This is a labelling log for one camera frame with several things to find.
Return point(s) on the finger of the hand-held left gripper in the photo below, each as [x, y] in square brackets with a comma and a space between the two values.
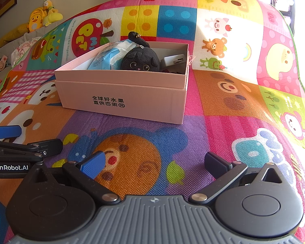
[50, 146]
[6, 131]

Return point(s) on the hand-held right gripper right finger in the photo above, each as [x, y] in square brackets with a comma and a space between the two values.
[216, 163]

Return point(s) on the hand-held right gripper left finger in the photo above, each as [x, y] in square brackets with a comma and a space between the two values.
[94, 166]

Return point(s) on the pink cardboard box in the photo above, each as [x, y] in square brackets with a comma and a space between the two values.
[117, 99]

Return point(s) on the blue white tissue packet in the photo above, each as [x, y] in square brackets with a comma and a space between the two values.
[109, 56]

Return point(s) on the white battery charger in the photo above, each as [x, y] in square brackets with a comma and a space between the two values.
[171, 61]

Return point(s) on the black cat plush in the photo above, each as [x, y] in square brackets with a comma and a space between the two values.
[139, 58]

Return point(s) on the colourful cartoon play mat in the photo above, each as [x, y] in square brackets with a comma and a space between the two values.
[193, 137]

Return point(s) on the pile of light clothes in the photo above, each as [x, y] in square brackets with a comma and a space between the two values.
[22, 48]

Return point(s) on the yellow pillow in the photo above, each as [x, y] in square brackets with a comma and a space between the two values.
[12, 34]

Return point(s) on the yellow duck plush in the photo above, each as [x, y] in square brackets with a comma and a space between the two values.
[36, 20]

